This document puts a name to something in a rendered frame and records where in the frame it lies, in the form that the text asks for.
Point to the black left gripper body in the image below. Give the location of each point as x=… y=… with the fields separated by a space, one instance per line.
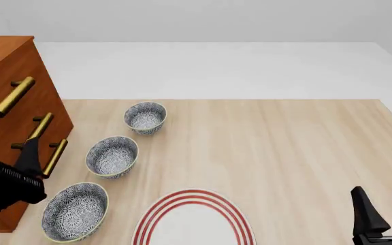
x=15 y=185

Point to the orange-brown wooden cabinet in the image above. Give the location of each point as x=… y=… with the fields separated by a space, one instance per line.
x=2 y=54

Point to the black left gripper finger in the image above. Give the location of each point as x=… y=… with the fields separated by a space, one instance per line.
x=29 y=158

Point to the small blue patterned bowl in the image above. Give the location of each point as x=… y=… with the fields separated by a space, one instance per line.
x=145 y=118

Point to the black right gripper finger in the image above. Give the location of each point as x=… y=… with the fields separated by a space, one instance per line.
x=367 y=211

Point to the white plate with red rings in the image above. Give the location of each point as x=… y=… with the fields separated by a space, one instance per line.
x=194 y=222

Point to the large blue patterned bowl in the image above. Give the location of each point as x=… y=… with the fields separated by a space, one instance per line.
x=75 y=211

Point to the wooden cabinet drawer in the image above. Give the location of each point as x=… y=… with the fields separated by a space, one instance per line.
x=48 y=98
x=20 y=67
x=62 y=127

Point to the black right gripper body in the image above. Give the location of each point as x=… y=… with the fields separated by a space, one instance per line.
x=383 y=239

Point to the medium blue patterned bowl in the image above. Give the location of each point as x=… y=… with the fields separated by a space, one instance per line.
x=112 y=158

